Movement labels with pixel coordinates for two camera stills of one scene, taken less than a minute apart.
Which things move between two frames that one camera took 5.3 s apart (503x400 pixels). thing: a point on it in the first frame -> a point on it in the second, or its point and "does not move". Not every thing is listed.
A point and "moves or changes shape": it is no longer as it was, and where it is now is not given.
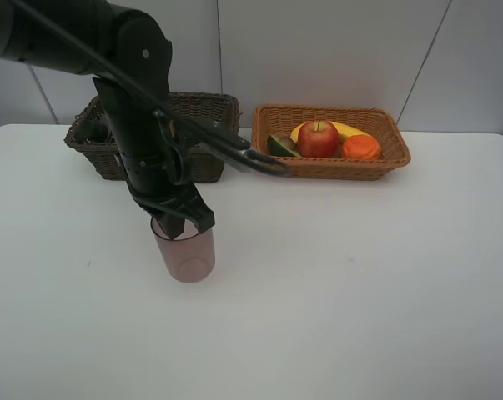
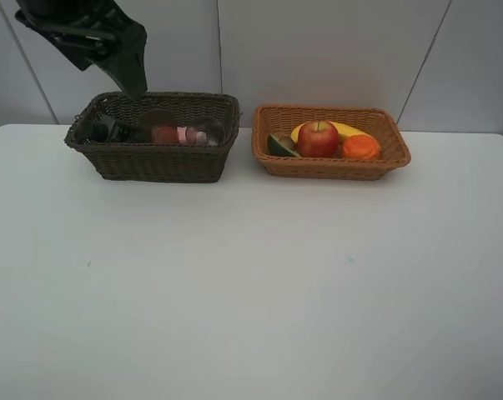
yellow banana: (344, 131) does not move
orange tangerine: (360, 147) does not move
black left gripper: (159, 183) -> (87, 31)
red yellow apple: (318, 139) does not move
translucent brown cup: (190, 256) moves or changes shape
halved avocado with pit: (281, 147) does not move
